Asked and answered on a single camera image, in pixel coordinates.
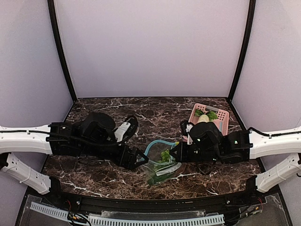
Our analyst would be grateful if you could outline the green grape bunch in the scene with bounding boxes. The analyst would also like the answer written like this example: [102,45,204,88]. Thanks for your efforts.
[157,149,171,164]

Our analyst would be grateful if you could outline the clear zip top bag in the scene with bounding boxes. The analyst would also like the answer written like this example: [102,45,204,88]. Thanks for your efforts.
[143,140,186,186]

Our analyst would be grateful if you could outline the green cucumber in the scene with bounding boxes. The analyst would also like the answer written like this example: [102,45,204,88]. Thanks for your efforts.
[146,163,182,186]

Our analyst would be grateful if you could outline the pink plastic basket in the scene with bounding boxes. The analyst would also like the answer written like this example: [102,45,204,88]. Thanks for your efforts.
[188,103,230,136]

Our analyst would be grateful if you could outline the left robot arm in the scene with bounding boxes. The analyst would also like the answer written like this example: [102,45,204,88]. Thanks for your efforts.
[0,112,149,195]

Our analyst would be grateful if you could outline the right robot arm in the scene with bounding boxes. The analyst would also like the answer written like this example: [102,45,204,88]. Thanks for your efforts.
[169,121,301,193]

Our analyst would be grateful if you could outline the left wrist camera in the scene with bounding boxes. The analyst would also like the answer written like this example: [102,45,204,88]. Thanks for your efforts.
[114,115,138,144]

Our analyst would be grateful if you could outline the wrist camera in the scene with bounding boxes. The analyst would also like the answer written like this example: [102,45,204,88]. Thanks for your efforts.
[180,120,194,145]
[114,115,138,144]

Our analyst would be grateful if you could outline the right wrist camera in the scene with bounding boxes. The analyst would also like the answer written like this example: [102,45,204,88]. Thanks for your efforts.
[180,120,194,145]

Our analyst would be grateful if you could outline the black front table rail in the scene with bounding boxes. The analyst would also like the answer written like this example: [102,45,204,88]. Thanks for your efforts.
[46,192,258,213]

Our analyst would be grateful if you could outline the white slotted cable duct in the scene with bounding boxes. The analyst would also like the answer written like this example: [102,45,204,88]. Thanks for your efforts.
[30,202,225,226]

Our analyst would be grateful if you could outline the right black frame post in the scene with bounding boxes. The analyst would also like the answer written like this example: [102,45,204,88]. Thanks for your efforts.
[228,0,256,104]

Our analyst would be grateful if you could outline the black frame post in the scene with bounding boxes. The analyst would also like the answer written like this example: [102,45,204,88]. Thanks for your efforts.
[47,0,78,103]
[228,0,256,104]

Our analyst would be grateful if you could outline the left black frame post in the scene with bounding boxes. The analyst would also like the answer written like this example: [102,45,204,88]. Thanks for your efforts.
[47,0,78,103]

